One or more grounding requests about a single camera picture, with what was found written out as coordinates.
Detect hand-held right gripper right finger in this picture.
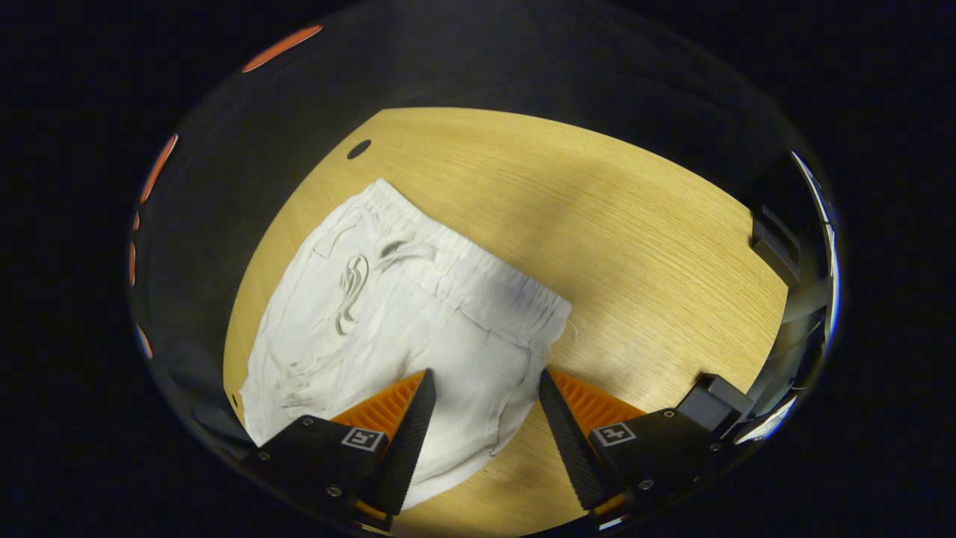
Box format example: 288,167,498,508
538,367,736,533

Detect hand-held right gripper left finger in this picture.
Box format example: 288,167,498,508
239,368,438,533

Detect white jeans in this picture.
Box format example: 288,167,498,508
239,178,574,513

